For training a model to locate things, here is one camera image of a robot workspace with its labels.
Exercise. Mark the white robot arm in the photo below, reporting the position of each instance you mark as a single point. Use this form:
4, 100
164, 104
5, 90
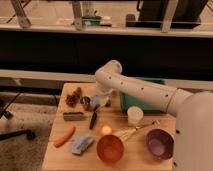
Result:
193, 141

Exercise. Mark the small yellow ball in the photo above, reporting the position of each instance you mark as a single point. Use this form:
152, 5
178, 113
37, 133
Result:
106, 130

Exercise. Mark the small metal cup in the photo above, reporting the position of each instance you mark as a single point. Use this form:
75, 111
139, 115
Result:
85, 101

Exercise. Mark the grey rectangular block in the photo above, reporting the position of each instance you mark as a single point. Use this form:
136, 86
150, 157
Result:
73, 116

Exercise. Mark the black office chair base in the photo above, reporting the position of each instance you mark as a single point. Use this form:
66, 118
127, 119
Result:
12, 132

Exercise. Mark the black handled knife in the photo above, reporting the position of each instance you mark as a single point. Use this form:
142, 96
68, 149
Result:
94, 117

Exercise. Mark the orange plastic bowl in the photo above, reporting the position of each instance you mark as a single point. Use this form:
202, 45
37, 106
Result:
110, 149

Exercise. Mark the white plastic cup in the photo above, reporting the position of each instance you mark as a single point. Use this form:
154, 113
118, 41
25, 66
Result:
135, 115

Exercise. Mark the grey blue gripper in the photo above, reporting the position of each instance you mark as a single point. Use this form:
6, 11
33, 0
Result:
101, 100

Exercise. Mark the green plastic bin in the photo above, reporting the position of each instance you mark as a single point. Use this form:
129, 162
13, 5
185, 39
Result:
140, 101

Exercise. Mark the orange carrot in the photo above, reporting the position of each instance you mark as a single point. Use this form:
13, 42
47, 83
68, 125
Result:
62, 140

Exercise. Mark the purple plastic bowl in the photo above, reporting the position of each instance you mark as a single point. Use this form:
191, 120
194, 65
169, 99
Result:
160, 144

